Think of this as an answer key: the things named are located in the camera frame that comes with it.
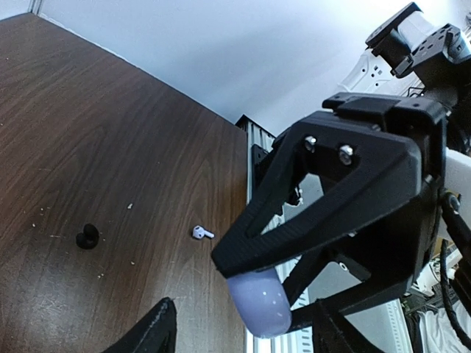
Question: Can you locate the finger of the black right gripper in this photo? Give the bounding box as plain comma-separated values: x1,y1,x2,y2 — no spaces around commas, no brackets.
211,111,422,278
283,253,417,353

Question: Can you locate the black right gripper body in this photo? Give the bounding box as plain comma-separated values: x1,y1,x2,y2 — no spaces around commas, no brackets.
322,93,447,282

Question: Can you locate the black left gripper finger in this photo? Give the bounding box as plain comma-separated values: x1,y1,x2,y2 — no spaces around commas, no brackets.
105,297,177,353

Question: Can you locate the lilac earbud charging case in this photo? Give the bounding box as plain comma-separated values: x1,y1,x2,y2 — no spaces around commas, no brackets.
227,268,292,338

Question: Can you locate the white earbud left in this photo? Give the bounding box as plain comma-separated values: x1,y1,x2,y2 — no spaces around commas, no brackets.
192,226,215,239

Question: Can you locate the black earbud small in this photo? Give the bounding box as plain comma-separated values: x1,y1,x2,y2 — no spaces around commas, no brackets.
76,224,99,250

